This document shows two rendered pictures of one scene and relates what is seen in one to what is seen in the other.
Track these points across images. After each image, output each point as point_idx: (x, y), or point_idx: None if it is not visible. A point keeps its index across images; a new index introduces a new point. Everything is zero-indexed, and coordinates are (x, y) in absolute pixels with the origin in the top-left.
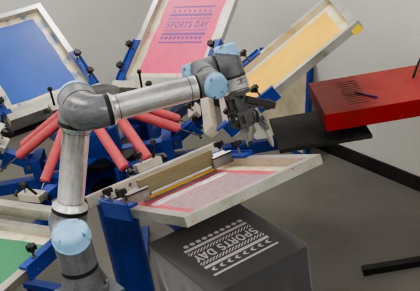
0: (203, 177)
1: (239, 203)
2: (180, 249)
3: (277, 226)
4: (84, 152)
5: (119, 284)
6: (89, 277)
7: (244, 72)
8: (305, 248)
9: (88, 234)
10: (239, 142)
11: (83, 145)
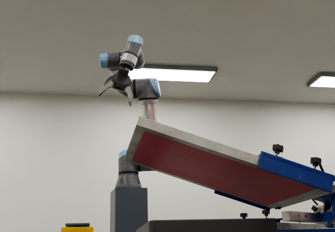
0: None
1: (127, 149)
2: None
3: (200, 219)
4: (142, 114)
5: (121, 187)
6: (118, 176)
7: (124, 51)
8: (148, 223)
9: (122, 152)
10: (272, 146)
11: (142, 109)
